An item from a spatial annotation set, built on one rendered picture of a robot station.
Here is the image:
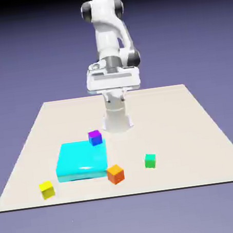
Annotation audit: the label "small yellow cube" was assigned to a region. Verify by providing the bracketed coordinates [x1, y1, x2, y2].
[38, 179, 57, 201]

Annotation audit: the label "small orange cube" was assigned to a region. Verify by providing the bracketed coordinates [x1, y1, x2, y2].
[105, 163, 126, 186]

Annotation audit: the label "small green cube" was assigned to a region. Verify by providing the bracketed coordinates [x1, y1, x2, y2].
[143, 152, 158, 170]

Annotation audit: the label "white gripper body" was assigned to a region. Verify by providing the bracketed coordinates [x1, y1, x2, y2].
[85, 63, 142, 96]

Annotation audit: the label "small purple cube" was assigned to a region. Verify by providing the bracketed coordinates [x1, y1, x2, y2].
[87, 129, 104, 147]

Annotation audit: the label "large cyan box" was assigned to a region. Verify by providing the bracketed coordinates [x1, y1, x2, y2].
[52, 138, 111, 184]

